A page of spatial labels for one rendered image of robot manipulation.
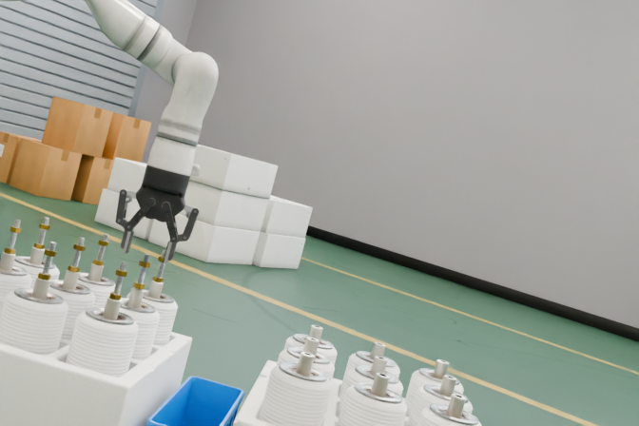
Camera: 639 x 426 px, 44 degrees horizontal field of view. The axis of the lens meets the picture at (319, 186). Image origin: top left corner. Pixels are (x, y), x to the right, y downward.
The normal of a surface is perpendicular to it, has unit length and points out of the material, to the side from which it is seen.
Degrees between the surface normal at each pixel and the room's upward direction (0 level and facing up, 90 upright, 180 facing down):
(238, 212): 90
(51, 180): 90
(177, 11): 90
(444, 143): 90
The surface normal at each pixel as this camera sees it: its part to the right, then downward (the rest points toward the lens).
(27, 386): -0.08, 0.00
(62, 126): -0.51, -0.12
